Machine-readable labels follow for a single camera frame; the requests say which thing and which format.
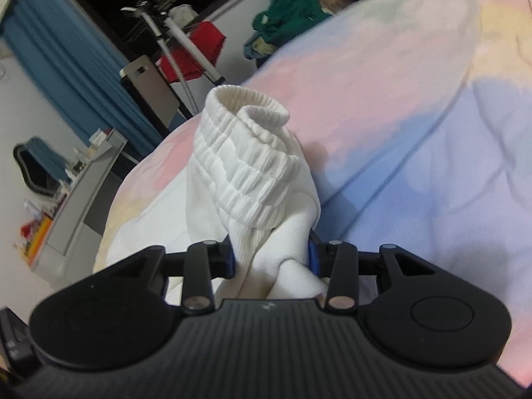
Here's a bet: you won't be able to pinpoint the white pants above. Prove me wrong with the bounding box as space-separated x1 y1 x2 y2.
100 84 333 306

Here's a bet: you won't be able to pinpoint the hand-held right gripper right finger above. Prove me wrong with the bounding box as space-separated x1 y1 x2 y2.
307 228 437 313

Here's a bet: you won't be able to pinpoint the white dressing table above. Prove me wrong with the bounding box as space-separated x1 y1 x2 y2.
31 128 140 279

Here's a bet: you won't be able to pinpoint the red garment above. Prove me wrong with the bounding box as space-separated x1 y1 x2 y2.
160 21 227 81

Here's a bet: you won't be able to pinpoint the blue curtain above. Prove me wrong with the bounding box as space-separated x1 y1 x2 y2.
2 0 167 163

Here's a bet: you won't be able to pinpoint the pastel bed sheet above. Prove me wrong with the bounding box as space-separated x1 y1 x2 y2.
93 0 532 387

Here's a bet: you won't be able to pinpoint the blue grey clothing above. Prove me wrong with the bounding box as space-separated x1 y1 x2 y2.
243 37 267 61

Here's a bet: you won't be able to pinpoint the wavy mirror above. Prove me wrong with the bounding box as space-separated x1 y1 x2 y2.
12 136 72 196

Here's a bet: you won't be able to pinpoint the white hanging garment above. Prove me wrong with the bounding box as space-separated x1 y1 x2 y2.
168 4 198 26

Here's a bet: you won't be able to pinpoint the white garment steamer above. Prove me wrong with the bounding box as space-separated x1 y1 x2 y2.
120 2 225 119

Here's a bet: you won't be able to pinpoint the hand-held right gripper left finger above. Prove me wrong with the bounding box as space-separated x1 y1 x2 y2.
110 240 237 314

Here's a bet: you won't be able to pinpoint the yellow clothing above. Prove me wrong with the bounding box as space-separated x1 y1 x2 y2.
254 35 277 55

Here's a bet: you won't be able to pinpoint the green sweatshirt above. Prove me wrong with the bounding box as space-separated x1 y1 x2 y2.
253 0 333 42

